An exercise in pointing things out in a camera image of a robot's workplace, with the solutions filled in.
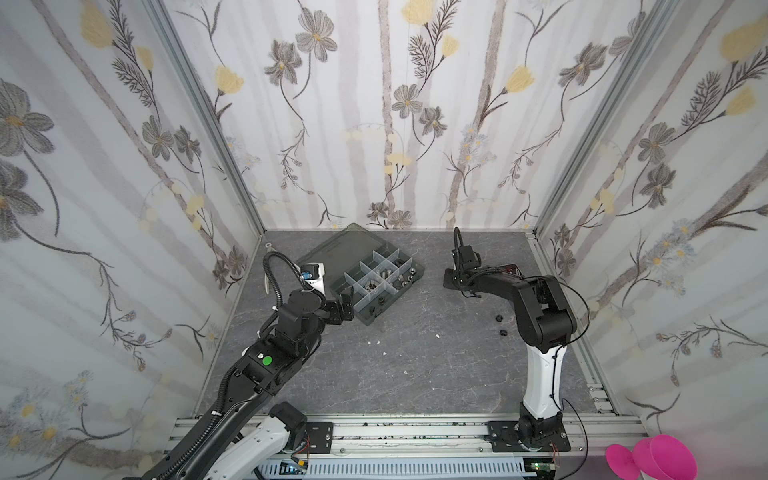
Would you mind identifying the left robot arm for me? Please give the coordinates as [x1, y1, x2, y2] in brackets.
[143, 251, 354, 479]

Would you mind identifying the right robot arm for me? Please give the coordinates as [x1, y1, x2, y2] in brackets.
[443, 228, 577, 453]

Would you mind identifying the small tray with tools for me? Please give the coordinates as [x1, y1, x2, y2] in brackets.
[500, 264, 524, 278]

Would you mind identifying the green compartment organizer box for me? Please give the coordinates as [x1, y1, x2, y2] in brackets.
[299, 223, 425, 325]

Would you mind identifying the pink plastic cup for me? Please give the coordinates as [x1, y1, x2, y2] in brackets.
[605, 434, 699, 480]

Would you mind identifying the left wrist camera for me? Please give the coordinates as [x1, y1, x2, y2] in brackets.
[300, 262, 326, 296]

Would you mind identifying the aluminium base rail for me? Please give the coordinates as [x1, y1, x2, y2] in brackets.
[173, 414, 648, 479]

